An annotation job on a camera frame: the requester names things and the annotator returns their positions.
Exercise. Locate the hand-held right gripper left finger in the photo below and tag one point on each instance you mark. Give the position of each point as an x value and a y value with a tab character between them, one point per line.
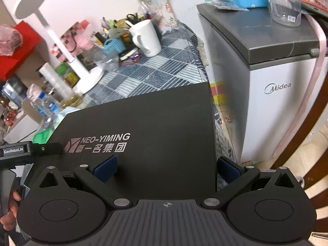
106	170

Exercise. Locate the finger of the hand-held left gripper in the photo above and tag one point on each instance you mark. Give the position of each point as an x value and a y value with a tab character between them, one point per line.
47	149

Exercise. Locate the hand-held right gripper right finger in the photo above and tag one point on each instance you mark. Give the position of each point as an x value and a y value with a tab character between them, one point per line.
228	170

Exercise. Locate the person's left hand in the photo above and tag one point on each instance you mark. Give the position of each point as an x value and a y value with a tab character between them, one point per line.
7	221

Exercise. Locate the green packet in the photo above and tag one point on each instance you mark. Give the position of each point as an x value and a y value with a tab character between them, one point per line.
43	136

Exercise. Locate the large blue label water bottle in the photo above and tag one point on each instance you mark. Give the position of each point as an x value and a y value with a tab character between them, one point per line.
44	103

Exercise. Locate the clear box of gold chocolates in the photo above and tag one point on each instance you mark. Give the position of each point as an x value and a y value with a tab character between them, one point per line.
71	102

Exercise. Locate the brown wooden chair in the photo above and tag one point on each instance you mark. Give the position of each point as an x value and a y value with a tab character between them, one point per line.
287	153

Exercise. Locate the white plastic bag roll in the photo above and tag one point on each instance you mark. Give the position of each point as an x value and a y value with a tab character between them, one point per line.
55	80

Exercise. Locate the white desk lamp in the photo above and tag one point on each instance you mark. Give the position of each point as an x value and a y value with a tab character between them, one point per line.
87	78

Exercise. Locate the red paper bag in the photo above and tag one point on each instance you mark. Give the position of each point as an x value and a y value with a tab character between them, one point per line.
15	61

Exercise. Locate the glass bowl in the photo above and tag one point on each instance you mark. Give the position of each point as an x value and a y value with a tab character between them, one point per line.
107	61

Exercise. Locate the white freezer with grey top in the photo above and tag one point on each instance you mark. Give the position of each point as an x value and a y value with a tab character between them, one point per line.
269	69

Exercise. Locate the clear plastic bag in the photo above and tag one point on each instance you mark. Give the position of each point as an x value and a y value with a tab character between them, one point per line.
9	39

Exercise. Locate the pink checked bag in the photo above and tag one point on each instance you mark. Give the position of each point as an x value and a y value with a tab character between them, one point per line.
76	41

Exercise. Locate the blue pen holder basket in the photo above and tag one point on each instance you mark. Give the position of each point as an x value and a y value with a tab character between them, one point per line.
114	47

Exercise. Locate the white mug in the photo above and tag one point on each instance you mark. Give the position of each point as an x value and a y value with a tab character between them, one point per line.
147	38

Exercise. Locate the floral vase with red flowers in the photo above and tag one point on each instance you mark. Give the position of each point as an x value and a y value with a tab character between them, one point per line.
161	7

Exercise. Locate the clear jug with white lid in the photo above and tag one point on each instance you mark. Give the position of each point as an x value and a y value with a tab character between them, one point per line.
284	5

